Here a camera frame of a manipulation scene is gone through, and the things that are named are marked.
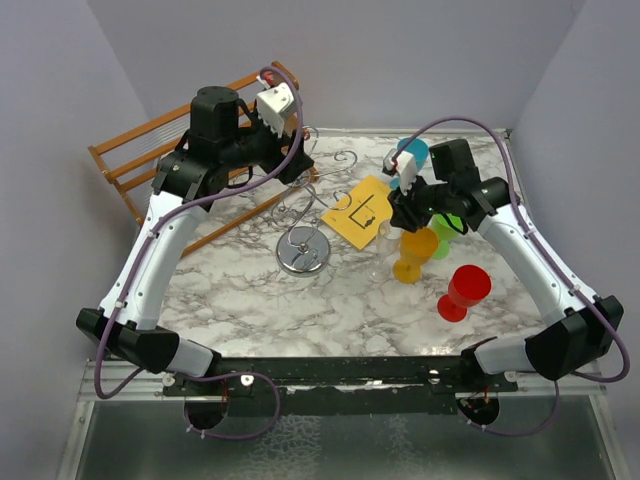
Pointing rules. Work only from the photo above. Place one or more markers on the wooden shelf rack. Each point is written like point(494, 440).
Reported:
point(154, 140)

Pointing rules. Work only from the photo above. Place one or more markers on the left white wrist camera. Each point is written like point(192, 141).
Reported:
point(275, 103)

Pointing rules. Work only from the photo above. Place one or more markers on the green plastic wine glass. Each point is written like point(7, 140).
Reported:
point(445, 233)

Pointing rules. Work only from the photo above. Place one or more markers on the orange plastic wine glass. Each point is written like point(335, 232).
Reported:
point(415, 250)

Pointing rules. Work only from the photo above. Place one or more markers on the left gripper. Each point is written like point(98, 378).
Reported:
point(278, 158)

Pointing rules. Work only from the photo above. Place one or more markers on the blue plastic wine glass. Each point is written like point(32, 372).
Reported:
point(418, 148)

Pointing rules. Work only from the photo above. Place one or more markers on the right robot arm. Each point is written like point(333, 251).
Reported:
point(580, 323)

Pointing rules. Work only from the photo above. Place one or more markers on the yellow paper booklet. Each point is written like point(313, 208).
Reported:
point(357, 218)

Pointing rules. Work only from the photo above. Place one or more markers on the clear wine glass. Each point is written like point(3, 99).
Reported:
point(387, 242)

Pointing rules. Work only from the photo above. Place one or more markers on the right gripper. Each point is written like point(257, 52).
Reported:
point(403, 213)

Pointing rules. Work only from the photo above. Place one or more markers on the red plastic wine glass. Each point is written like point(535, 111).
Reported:
point(468, 286)

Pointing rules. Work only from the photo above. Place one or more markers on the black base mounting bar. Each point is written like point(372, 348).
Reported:
point(328, 386)

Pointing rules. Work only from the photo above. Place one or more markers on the chrome wine glass rack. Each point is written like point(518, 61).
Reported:
point(303, 250)

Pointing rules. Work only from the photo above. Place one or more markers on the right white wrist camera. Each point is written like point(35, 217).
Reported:
point(401, 165)

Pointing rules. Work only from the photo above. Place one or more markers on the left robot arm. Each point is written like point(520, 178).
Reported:
point(187, 182)

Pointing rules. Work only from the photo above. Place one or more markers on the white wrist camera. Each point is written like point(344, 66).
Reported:
point(275, 103)
point(401, 165)

